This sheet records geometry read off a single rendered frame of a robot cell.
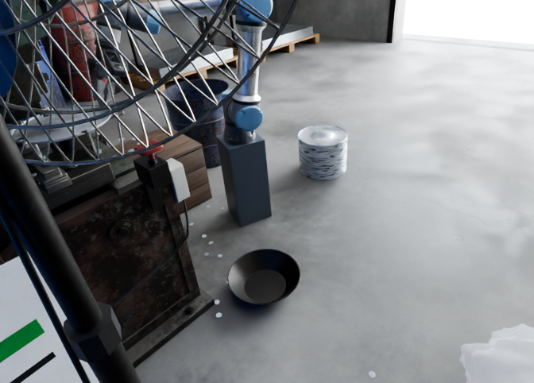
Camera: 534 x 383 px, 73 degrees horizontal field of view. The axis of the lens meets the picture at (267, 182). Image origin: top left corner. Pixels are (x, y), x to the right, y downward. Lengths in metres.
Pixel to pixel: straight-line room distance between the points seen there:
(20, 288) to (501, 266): 1.72
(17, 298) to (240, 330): 0.74
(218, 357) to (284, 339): 0.24
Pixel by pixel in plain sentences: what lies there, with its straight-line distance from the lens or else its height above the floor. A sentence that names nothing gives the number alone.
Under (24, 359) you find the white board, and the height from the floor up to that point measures 0.33.
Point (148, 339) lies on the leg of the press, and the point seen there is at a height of 0.03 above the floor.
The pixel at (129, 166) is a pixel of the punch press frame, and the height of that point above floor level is 0.65.
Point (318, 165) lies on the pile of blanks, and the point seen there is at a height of 0.10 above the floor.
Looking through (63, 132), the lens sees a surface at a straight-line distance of 1.24.
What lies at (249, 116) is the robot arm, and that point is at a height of 0.63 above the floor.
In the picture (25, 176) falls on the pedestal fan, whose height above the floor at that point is 1.05.
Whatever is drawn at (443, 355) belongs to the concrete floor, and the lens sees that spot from 1.47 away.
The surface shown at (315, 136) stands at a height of 0.23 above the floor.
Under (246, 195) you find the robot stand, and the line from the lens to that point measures 1.79.
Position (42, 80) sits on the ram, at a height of 0.93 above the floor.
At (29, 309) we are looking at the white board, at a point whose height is 0.45.
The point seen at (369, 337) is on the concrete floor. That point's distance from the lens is 1.45.
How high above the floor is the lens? 1.19
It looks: 33 degrees down
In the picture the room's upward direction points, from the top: 5 degrees counter-clockwise
